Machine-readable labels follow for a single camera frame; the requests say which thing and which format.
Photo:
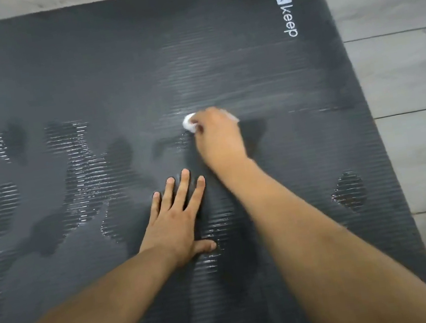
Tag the person's left hand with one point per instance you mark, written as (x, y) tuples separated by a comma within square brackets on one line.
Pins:
[(173, 231)]

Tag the person's right hand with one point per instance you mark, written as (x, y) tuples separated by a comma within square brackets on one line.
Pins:
[(220, 142)]

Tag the white tissue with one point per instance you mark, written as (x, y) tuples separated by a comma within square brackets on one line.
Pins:
[(188, 123)]

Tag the dark grey yoga mat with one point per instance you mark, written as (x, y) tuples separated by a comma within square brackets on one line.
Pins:
[(99, 64)]

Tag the person's right forearm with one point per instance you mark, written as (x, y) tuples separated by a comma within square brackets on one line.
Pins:
[(311, 240)]

